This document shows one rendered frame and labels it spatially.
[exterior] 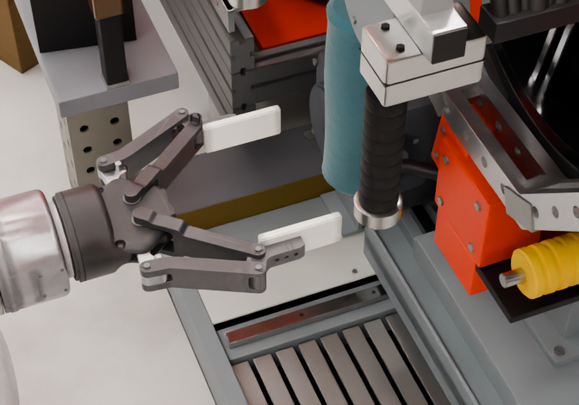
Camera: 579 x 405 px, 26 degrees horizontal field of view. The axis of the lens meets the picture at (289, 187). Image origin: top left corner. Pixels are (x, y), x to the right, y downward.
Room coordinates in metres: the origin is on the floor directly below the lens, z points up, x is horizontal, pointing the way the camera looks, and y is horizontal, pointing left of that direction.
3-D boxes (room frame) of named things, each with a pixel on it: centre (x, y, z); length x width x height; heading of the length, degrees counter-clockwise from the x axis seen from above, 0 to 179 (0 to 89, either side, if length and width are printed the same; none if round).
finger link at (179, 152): (0.75, 0.10, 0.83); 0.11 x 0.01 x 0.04; 153
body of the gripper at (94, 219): (0.68, 0.14, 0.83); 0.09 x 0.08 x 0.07; 112
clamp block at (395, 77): (0.78, -0.11, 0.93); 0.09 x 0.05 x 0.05; 112
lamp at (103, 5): (1.30, 0.24, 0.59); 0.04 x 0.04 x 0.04; 22
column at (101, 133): (1.51, 0.32, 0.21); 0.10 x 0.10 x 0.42; 22
